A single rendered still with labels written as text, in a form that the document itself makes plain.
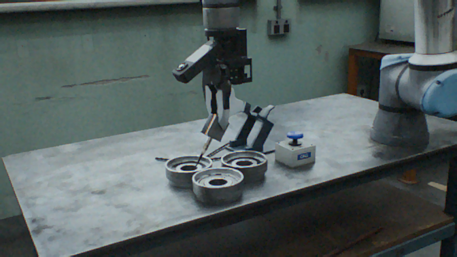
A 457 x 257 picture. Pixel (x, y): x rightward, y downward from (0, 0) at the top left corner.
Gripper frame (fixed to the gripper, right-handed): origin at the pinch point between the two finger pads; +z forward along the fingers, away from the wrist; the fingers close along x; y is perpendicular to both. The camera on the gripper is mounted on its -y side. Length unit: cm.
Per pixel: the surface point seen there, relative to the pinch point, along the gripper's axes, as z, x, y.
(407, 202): 38, 0, 67
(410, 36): 9, 111, 210
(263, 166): 10.0, -6.8, 7.4
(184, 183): 12.1, -0.2, -8.9
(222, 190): 9.8, -12.2, -6.8
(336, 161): 13.2, -8.2, 28.4
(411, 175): 89, 85, 187
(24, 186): 13.1, 22.6, -37.2
